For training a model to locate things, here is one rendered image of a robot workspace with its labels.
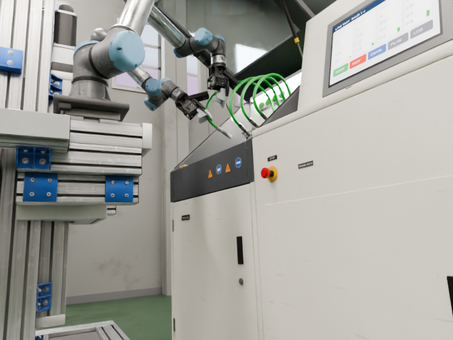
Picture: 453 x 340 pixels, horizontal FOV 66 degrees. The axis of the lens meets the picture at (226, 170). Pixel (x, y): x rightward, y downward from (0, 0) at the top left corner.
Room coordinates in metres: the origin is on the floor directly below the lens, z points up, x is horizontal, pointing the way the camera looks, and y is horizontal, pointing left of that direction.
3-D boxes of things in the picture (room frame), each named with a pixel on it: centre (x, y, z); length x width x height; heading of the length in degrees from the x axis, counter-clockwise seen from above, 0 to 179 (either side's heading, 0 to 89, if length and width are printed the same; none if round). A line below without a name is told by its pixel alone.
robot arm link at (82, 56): (1.11, 0.45, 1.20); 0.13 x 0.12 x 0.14; 59
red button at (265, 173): (1.14, -0.14, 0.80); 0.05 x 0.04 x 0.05; 35
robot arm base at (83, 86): (1.12, 0.45, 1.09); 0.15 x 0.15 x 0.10
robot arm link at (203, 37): (1.52, 0.08, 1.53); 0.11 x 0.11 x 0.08; 59
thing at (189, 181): (1.53, 0.08, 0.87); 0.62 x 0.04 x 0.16; 35
